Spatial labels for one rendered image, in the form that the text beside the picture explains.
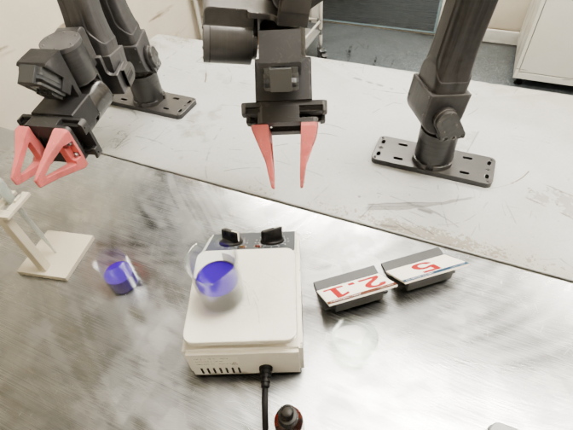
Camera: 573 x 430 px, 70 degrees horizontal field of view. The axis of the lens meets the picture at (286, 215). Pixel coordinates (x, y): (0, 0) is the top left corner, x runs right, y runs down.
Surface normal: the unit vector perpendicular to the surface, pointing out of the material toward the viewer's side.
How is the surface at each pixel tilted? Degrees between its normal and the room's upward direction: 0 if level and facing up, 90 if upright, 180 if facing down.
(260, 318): 0
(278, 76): 77
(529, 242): 0
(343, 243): 0
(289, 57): 41
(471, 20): 90
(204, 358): 90
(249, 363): 90
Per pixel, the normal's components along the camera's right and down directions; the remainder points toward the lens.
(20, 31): 0.92, 0.26
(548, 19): -0.39, 0.69
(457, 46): 0.11, 0.71
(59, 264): -0.06, -0.68
